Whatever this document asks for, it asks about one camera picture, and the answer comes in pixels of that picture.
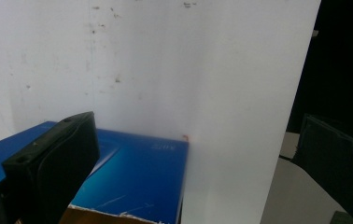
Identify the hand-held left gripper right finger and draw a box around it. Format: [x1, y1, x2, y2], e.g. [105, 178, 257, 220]
[291, 113, 353, 224]

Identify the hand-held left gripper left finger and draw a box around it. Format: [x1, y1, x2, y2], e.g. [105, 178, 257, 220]
[1, 111, 101, 224]

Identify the dark curtain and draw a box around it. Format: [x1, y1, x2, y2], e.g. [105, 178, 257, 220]
[286, 0, 353, 145]

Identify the blue cardboard box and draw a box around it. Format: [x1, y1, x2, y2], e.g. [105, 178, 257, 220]
[0, 120, 191, 224]

